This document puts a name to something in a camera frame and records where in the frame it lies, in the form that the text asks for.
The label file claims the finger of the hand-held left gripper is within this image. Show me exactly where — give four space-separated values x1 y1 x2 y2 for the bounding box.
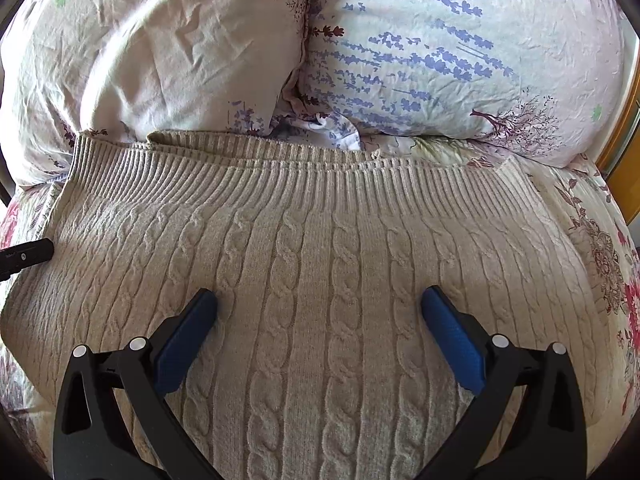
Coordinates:
0 239 55 281

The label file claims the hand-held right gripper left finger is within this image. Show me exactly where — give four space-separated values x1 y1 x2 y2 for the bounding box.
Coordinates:
52 288 221 480

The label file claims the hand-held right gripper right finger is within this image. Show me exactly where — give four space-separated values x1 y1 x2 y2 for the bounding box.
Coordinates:
415 286 586 480

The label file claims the beige cable-knit sweater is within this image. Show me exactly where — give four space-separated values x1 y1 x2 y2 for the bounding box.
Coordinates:
0 130 626 480

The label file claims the floral bedspread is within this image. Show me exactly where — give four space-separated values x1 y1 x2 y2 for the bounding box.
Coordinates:
0 135 640 480

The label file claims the pink floral pillow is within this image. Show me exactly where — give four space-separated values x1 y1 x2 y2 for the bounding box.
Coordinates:
0 0 308 186

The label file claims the wooden headboard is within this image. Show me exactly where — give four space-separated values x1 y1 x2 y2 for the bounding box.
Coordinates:
597 25 640 176

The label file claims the blue lavender print pillow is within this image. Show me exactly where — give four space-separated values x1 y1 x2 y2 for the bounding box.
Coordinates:
297 0 632 168

